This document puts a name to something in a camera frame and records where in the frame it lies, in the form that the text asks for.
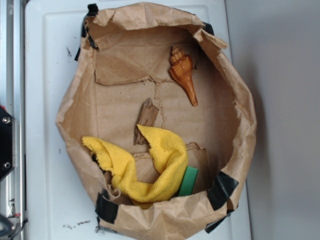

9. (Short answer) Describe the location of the orange spiral sea shell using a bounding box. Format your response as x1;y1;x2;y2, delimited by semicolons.
169;46;198;106

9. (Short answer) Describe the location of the brown paper bag bin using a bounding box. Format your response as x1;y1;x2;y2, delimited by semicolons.
56;2;257;240

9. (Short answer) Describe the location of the brown wood bark piece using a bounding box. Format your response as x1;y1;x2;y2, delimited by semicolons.
133;97;159;145

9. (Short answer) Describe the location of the yellow cloth towel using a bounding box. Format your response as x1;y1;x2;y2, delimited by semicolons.
82;124;189;209

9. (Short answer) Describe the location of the white plastic tray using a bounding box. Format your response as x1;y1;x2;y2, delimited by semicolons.
25;0;236;240

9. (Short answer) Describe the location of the green plastic ring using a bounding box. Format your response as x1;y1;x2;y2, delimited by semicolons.
178;165;199;197

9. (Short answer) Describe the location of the black metal mounting bracket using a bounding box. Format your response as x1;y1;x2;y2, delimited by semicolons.
0;106;15;182

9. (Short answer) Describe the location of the aluminium frame rail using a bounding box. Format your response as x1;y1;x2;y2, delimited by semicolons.
0;0;28;240

